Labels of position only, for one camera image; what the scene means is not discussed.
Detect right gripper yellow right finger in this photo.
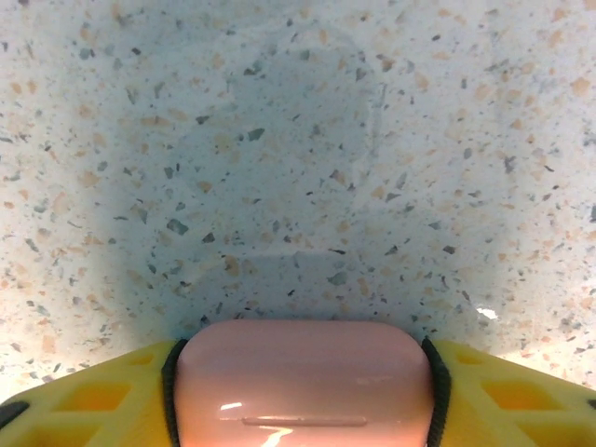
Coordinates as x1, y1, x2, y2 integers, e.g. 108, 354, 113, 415
420, 337, 596, 447

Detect pink earbud charging case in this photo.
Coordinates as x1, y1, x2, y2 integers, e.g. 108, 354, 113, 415
174, 319, 437, 447

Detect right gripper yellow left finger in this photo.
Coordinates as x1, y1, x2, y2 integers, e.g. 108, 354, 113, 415
0, 339, 182, 447

